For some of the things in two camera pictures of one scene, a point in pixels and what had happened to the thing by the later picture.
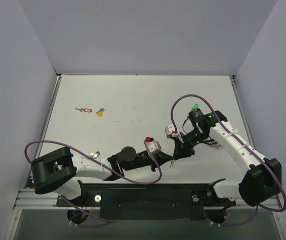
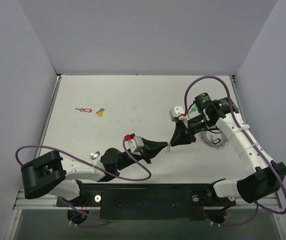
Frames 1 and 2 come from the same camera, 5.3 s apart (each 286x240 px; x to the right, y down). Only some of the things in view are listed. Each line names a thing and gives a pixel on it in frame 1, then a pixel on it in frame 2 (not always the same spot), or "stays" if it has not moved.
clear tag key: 95,155 stays
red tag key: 87,110 stays
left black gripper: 153,160 to 144,150
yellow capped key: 100,112 stays
